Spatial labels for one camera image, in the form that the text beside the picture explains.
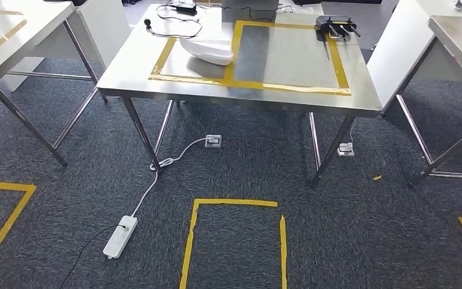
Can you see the steel side table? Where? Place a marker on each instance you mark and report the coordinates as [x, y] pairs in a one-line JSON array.
[[16, 36]]

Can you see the white table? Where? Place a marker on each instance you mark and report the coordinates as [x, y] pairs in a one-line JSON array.
[[398, 52]]

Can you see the black remote controller with antennas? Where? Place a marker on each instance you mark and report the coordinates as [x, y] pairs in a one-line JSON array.
[[332, 23]]

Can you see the wide white plastic shell part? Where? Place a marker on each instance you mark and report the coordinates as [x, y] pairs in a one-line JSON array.
[[211, 52]]

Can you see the white floor power socket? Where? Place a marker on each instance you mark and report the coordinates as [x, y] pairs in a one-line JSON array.
[[345, 149]]

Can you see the small yellow tape scrap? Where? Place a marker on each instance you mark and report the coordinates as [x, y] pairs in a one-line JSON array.
[[377, 178]]

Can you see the black power adapter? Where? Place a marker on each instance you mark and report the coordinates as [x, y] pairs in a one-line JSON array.
[[186, 8]]

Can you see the clear plastic bag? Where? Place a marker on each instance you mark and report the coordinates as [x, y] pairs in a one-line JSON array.
[[286, 8]]

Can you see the stainless steel workbench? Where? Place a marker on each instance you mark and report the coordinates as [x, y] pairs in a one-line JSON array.
[[294, 99]]

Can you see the white power strip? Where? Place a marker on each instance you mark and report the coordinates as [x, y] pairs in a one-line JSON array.
[[120, 237]]

